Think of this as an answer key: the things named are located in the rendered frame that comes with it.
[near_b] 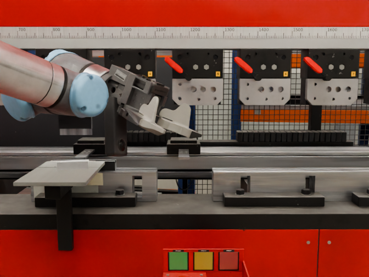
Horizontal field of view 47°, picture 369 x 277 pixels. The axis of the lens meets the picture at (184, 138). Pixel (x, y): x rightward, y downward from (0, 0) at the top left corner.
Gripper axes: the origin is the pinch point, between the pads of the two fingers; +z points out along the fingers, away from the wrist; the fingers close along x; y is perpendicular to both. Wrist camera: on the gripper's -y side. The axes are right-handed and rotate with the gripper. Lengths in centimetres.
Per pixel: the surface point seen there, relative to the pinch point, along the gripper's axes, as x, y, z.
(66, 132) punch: 32, -20, -53
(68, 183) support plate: 12.8, -24.9, -30.6
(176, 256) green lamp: 24.2, -31.2, -1.2
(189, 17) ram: 40, 26, -32
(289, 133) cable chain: 101, 4, -5
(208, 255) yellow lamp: 27.7, -27.9, 5.2
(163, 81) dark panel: 86, 4, -59
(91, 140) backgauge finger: 52, -24, -57
